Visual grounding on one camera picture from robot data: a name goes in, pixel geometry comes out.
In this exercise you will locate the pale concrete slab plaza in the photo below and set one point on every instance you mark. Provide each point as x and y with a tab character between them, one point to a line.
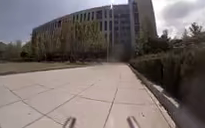
90	90

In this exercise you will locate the row of trees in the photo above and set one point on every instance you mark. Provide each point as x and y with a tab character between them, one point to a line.
73	43

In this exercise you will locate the large curved grey building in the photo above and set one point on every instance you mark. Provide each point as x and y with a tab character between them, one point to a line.
118	26

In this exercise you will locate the robot's own part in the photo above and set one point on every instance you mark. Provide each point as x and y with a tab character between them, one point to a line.
70	122
132	122

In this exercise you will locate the dry grass lawn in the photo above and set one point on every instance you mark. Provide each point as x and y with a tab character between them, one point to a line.
26	66

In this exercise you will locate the trees behind hedge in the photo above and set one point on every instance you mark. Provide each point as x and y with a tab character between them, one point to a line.
176	40

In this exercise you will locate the trimmed dark hedge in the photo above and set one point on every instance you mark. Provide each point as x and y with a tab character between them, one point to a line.
183	73

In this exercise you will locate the distant tree line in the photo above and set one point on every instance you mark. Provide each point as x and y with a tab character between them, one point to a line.
5	51

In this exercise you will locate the low concrete kerb wall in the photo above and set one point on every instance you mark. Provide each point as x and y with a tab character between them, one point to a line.
163	100

